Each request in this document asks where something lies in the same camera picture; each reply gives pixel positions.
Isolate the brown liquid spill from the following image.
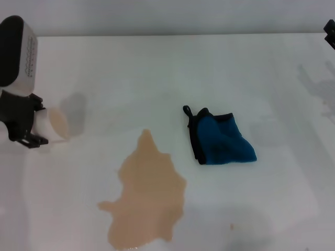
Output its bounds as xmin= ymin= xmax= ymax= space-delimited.
xmin=97 ymin=128 xmax=188 ymax=249

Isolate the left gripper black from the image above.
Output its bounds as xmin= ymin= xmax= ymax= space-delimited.
xmin=0 ymin=89 xmax=49 ymax=150

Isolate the white paper cup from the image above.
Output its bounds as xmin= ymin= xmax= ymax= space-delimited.
xmin=33 ymin=107 xmax=70 ymax=144

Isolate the blue rag black trim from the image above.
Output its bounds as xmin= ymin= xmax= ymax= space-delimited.
xmin=182 ymin=105 xmax=258 ymax=166

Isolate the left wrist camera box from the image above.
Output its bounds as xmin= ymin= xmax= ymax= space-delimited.
xmin=0 ymin=15 xmax=38 ymax=97

